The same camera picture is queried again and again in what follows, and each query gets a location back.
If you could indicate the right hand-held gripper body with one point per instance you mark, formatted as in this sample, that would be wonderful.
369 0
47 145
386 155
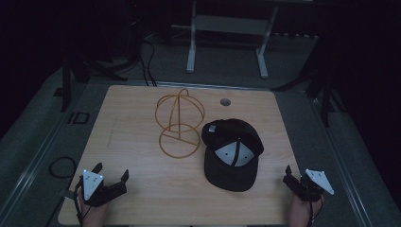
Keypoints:
312 186

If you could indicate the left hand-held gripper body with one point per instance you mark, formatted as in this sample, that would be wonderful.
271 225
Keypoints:
92 185

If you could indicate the person's right hand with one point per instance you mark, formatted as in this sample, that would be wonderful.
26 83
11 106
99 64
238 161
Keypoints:
300 212

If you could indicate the person's left hand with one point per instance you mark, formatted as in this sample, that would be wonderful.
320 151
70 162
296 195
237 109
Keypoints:
94 215

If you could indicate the black baseball cap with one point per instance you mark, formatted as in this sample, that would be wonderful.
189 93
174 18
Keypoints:
231 154

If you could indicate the black floor stand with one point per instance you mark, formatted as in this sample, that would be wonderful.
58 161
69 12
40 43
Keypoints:
66 85
324 94

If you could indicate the white metal desk frame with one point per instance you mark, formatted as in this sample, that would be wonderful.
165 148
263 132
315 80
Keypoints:
228 25

